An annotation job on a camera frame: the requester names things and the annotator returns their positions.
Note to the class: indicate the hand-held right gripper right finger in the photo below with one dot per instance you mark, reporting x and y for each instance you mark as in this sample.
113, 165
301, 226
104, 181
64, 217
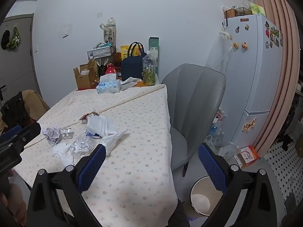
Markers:
211, 167

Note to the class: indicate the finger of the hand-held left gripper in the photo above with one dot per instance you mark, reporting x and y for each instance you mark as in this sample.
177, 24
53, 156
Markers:
29, 131
11, 130

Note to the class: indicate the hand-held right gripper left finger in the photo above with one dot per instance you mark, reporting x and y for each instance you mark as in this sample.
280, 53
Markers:
92, 167

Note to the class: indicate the printed paper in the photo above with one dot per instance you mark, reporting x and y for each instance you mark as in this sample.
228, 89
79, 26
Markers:
52, 136

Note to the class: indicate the crushed clear plastic bottle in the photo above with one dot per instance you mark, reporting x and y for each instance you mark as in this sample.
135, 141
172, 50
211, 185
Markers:
82, 145

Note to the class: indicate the small blue packet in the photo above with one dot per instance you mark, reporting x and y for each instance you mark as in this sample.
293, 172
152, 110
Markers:
93, 135

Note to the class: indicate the white tissue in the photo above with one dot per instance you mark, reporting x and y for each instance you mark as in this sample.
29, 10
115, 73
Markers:
62, 153

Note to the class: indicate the beige waste bin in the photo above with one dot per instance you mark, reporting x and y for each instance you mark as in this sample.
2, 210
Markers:
201, 201

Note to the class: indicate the silver blister pack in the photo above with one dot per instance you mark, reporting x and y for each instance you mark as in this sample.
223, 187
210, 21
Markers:
66, 133

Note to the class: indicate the white plastic bag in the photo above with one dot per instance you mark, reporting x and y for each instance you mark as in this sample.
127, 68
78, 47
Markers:
100, 125

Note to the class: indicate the small red white carton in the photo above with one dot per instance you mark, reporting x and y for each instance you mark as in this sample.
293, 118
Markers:
84, 117

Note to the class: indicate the person's left hand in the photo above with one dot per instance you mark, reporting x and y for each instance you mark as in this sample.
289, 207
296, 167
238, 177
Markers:
13, 203

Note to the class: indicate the pile of empty plastic bottles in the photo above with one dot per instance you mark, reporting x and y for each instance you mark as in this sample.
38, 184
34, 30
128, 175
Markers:
220, 137

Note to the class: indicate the orange white box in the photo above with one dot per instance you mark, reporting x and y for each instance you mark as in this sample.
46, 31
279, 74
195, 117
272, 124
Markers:
247, 156

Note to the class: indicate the person's dark trousers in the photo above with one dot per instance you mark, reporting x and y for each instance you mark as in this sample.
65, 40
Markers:
178, 214

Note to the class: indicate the orange gold fridge magnet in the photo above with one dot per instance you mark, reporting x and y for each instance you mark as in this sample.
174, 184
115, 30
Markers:
249, 124

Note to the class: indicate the grey door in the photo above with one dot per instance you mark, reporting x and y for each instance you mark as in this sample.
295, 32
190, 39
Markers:
16, 71

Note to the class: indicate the dotted cream tablecloth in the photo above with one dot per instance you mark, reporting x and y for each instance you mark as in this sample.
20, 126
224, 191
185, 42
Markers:
137, 127

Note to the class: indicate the open cardboard box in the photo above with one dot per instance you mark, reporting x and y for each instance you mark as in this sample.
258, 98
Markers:
84, 80

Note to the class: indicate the grey upholstered chair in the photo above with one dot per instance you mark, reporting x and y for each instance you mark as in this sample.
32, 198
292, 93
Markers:
194, 94

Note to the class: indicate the blue white tissue box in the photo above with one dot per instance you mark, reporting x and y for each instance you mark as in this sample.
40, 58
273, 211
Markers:
107, 86

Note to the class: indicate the golden brown packet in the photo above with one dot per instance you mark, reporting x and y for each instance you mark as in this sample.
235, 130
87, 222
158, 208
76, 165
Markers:
92, 71

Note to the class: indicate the green hat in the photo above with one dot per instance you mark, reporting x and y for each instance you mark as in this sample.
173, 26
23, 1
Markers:
14, 39

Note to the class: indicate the black hat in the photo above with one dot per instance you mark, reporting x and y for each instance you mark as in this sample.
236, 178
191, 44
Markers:
5, 39

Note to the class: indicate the white paper sheets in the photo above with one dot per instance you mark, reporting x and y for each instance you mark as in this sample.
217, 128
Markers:
129, 83

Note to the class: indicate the black utensil cup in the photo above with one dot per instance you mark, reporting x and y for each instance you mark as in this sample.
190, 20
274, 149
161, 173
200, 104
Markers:
102, 69

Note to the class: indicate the red jar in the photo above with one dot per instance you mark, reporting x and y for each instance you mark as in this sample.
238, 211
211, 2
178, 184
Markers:
110, 69

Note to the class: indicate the white fridge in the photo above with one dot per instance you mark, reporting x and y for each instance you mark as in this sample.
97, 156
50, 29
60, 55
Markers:
253, 75

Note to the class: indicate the navy lunch bag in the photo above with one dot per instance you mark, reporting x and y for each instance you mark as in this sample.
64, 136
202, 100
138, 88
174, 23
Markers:
130, 67

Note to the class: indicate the clear bottle with green print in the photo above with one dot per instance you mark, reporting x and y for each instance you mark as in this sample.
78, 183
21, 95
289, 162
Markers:
149, 71

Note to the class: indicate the pink curtain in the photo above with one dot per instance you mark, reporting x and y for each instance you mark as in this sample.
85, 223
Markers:
279, 75

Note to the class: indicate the white hanging bag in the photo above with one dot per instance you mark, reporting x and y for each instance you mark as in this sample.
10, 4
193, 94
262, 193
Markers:
224, 52

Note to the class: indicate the yellow snack packet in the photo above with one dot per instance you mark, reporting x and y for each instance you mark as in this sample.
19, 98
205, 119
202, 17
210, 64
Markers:
125, 50

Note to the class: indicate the burger fridge magnet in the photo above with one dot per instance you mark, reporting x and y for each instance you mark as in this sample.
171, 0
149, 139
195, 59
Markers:
235, 45

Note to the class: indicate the orange figure fridge magnet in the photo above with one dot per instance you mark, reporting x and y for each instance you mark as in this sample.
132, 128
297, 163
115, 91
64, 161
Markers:
245, 45

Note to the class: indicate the tall green box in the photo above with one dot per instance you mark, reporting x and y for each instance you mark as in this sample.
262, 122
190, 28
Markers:
153, 43

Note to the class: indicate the bicycle fridge magnet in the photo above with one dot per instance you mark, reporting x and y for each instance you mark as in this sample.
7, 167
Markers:
237, 29

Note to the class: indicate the small brown fridge magnet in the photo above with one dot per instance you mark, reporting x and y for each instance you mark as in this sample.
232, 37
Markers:
247, 27

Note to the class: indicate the cluster of fridge magnets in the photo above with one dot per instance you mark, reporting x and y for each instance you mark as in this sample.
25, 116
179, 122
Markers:
274, 33

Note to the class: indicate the brown wicker basket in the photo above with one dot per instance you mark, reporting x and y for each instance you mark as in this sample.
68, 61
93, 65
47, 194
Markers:
229, 13

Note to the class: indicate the green patterned box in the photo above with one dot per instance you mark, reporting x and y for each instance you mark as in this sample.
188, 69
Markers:
258, 9

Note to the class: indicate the white light switch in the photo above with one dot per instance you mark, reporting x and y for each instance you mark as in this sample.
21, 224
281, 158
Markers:
65, 32

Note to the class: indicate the white wall outlet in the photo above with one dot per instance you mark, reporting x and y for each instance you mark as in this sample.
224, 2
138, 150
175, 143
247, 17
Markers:
100, 15

